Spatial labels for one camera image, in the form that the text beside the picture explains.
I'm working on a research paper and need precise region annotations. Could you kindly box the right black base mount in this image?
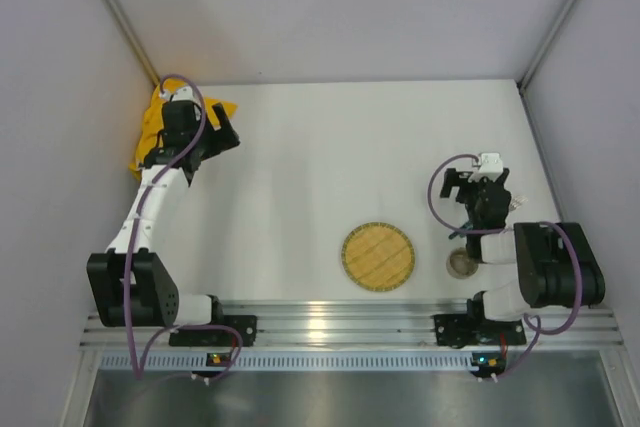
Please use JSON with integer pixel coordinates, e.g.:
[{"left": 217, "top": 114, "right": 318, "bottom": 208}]
[{"left": 433, "top": 313, "right": 527, "bottom": 349}]

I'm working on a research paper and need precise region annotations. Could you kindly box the fork with green handle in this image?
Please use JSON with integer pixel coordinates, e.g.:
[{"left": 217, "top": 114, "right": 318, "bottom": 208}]
[{"left": 509, "top": 195, "right": 527, "bottom": 211}]

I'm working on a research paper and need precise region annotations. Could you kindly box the slotted grey cable duct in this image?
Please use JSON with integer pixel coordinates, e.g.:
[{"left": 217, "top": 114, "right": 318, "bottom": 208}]
[{"left": 99, "top": 351, "right": 507, "bottom": 372}]

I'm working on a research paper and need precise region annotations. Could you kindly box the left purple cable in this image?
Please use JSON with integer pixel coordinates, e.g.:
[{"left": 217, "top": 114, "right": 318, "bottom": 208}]
[{"left": 123, "top": 74, "right": 245, "bottom": 382}]

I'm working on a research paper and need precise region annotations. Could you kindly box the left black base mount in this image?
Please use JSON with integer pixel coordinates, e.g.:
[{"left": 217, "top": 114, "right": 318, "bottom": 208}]
[{"left": 169, "top": 315, "right": 258, "bottom": 347}]

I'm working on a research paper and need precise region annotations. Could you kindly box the purple cable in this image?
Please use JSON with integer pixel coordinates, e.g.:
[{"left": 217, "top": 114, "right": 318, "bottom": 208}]
[
  {"left": 123, "top": 74, "right": 245, "bottom": 382},
  {"left": 429, "top": 153, "right": 584, "bottom": 382}
]

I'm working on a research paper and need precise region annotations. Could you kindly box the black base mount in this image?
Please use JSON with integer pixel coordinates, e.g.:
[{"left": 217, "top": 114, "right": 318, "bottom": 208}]
[
  {"left": 433, "top": 313, "right": 527, "bottom": 349},
  {"left": 169, "top": 315, "right": 258, "bottom": 347}
]

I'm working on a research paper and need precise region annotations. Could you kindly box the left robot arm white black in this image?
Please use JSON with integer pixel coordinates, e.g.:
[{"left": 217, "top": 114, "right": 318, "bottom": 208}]
[{"left": 86, "top": 98, "right": 240, "bottom": 327}]

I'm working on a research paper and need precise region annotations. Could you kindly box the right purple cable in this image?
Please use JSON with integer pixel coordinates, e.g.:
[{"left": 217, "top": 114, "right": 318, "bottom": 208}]
[{"left": 429, "top": 153, "right": 584, "bottom": 382}]

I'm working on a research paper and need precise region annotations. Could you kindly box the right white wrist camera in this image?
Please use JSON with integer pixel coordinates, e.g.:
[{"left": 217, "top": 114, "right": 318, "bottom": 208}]
[{"left": 469, "top": 152, "right": 505, "bottom": 182}]

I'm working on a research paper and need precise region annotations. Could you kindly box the aluminium rail frame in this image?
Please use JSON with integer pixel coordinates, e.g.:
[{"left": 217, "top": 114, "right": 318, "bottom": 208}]
[{"left": 79, "top": 299, "right": 624, "bottom": 351}]

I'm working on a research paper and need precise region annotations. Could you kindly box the yellow cartoon placemat cloth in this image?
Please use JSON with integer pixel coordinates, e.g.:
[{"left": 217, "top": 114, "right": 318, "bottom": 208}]
[{"left": 129, "top": 86, "right": 238, "bottom": 181}]

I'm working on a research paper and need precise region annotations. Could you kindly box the small grey cup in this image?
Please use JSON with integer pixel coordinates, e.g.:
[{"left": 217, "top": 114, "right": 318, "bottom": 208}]
[{"left": 446, "top": 248, "right": 478, "bottom": 280}]

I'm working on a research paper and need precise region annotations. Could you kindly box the round woven bamboo plate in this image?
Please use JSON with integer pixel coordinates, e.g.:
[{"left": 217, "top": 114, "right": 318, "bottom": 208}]
[{"left": 340, "top": 221, "right": 416, "bottom": 292}]

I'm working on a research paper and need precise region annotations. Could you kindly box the spoon with green handle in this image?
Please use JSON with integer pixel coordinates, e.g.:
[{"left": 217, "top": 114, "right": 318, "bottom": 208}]
[{"left": 448, "top": 220, "right": 473, "bottom": 240}]

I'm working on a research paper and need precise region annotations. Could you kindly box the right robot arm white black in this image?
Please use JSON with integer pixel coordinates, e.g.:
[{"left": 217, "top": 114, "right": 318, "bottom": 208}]
[{"left": 439, "top": 168, "right": 606, "bottom": 343}]

